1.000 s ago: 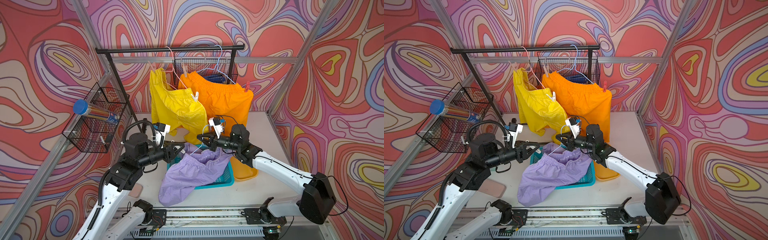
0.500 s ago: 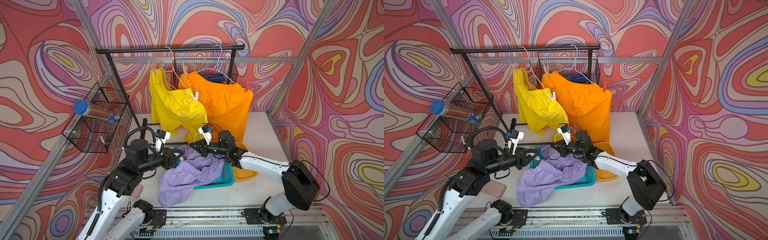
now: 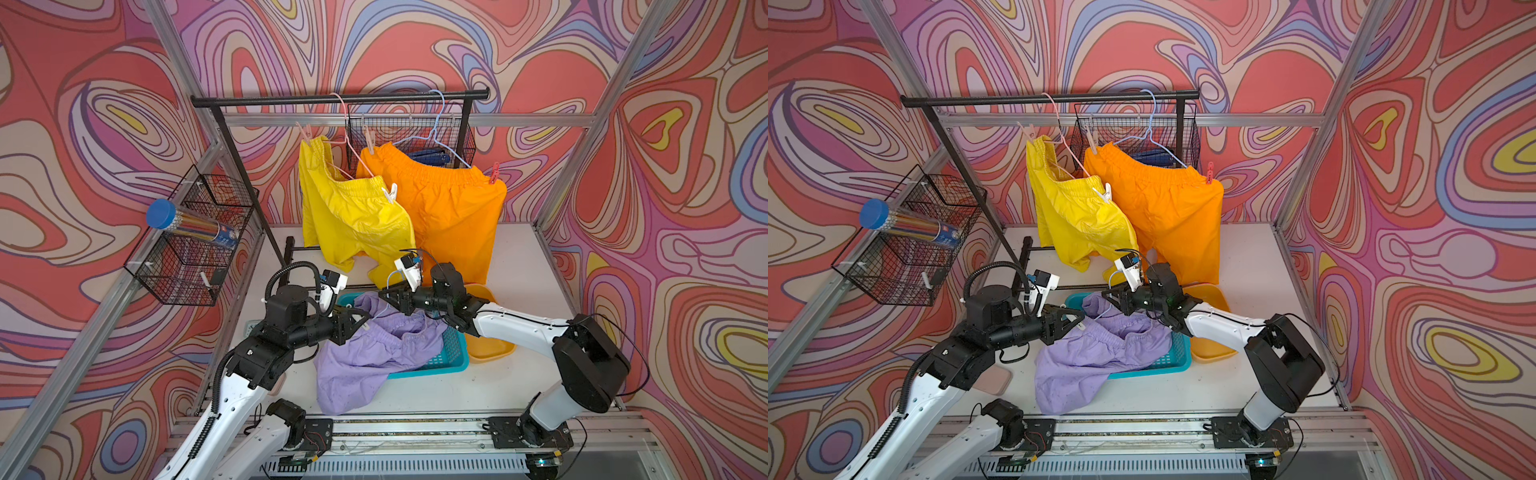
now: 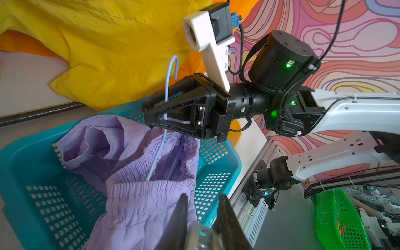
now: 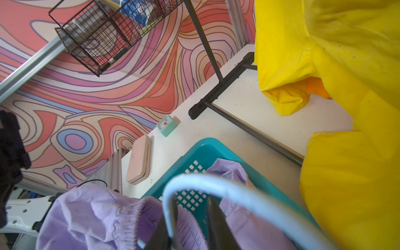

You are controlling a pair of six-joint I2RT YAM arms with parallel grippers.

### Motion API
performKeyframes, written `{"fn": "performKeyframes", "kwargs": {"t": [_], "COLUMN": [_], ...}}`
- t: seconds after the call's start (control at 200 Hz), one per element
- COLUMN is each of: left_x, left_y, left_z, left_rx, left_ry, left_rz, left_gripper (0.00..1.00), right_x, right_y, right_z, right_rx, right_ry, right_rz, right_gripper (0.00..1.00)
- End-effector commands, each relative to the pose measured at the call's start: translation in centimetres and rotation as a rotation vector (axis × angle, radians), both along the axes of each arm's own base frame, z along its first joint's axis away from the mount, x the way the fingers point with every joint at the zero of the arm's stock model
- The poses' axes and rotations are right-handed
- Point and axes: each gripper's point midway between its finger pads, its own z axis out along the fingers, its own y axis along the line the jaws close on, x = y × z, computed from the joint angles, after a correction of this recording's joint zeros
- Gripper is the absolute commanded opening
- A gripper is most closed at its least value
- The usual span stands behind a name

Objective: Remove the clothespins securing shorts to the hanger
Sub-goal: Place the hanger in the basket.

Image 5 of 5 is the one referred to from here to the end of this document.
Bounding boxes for orange shorts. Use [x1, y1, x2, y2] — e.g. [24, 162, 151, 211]
[305, 77, 331, 99]

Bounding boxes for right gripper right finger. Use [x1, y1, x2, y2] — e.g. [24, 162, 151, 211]
[206, 196, 241, 250]

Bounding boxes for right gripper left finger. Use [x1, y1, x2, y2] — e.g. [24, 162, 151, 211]
[143, 204, 173, 250]

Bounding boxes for teal plastic basket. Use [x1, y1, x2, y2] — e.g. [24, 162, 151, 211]
[142, 137, 319, 238]

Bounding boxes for pink flat case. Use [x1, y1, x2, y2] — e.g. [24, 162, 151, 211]
[126, 135, 151, 185]

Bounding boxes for light blue wire hanger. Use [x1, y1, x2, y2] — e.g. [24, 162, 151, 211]
[162, 174, 338, 250]

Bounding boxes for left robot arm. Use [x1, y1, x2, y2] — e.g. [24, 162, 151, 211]
[1, 110, 65, 237]

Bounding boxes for black clothes rack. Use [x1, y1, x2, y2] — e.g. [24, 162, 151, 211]
[182, 0, 304, 168]

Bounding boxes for mint small clock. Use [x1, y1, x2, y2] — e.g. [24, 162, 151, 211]
[157, 115, 178, 137]

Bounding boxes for yellow shorts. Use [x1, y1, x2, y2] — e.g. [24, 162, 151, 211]
[255, 1, 400, 250]

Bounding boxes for blue capped pencil tube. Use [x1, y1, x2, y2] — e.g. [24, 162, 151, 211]
[120, 0, 157, 28]

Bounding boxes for lilac shorts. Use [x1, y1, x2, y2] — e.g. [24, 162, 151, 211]
[35, 158, 298, 250]

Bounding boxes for black wire basket left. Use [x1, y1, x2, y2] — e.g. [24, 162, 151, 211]
[49, 1, 182, 76]

